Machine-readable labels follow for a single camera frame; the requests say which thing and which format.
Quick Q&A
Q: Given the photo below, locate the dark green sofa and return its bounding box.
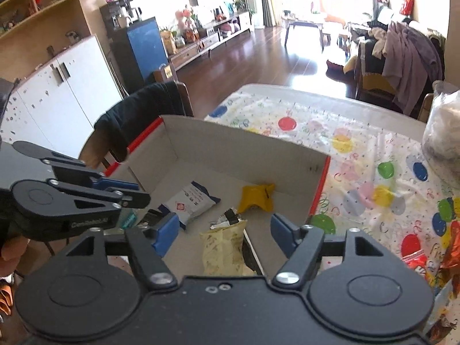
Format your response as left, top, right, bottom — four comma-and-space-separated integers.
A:
345, 5, 446, 112

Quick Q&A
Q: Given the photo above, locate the wooden television cabinet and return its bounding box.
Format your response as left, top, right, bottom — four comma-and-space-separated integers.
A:
169, 11, 252, 70

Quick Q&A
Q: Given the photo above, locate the person's left hand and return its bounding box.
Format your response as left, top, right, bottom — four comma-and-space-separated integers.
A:
0, 239, 29, 264

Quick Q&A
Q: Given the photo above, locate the white cabinet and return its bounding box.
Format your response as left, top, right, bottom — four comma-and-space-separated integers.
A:
0, 35, 124, 159

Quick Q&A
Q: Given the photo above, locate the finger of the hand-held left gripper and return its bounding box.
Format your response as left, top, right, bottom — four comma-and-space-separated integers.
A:
48, 179, 152, 211
12, 141, 139, 192

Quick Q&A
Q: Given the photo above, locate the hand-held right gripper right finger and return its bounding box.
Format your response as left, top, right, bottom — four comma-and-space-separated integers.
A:
270, 213, 384, 290

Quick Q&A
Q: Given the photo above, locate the wooden wall shelf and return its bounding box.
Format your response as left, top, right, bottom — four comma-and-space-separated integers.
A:
0, 0, 90, 80

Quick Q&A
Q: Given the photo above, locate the clear plastic bag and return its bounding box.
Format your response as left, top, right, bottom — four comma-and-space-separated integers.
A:
428, 81, 460, 159

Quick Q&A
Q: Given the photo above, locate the balloon print tablecloth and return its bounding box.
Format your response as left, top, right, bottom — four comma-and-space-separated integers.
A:
204, 90, 460, 345

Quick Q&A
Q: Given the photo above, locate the dark coffee machine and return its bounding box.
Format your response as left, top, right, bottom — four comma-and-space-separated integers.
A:
100, 0, 144, 33

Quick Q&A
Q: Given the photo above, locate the pale yellow snack packet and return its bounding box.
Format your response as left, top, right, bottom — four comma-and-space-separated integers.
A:
199, 219, 248, 277

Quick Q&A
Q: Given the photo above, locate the blue front cabinet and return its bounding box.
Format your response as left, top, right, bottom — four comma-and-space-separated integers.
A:
110, 17, 169, 94

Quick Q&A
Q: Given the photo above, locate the white blue snack packet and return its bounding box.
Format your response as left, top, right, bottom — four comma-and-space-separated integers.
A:
158, 181, 221, 231

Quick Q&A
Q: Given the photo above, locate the clear plastic container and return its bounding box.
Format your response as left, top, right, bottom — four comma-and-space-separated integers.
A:
420, 81, 460, 169

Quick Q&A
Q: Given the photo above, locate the coffee table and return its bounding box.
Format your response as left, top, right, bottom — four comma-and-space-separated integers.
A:
284, 12, 326, 49

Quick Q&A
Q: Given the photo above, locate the red cardboard box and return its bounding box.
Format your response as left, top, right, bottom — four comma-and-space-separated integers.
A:
102, 115, 331, 277

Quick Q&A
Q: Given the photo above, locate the orange red snack packet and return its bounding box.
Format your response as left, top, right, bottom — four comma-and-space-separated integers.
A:
426, 309, 460, 344

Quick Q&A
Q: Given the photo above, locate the black snack packet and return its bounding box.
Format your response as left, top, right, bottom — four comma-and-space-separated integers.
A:
242, 236, 266, 277

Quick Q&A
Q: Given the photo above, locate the pet bed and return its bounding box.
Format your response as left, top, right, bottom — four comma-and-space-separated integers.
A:
325, 59, 354, 80

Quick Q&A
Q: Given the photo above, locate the teal snack packet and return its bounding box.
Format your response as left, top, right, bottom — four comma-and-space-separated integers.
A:
118, 211, 139, 229

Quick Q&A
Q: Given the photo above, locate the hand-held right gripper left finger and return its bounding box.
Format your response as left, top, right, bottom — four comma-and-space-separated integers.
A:
65, 212, 179, 290

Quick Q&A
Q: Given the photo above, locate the dark brown snack packet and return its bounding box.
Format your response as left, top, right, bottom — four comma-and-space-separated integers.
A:
139, 208, 166, 228

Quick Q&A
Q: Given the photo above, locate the purple blanket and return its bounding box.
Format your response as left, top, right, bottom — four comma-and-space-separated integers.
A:
383, 22, 444, 116

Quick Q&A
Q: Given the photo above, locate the wooden chair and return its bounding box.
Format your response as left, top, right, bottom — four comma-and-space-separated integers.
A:
417, 93, 434, 123
79, 81, 195, 173

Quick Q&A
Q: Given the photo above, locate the dark jacket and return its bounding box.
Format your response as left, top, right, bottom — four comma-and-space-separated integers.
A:
94, 82, 185, 159

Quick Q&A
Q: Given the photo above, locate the brown paper bag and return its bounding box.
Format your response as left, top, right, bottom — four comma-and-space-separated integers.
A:
154, 63, 177, 83

